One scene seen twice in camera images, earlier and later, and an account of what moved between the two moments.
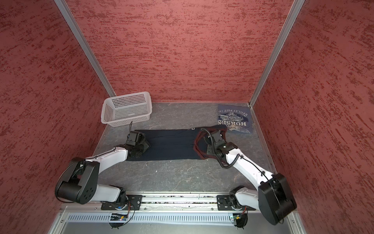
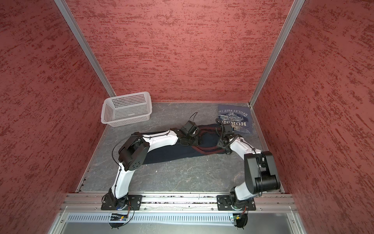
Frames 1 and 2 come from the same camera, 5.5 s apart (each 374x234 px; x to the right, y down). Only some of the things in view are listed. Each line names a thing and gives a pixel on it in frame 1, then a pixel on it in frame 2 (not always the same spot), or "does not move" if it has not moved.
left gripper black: (146, 146) -> (197, 139)
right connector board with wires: (240, 220) does not move
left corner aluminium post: (81, 38) does not move
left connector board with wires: (119, 217) does not move
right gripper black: (208, 148) -> (219, 144)
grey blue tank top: (237, 118) does not move
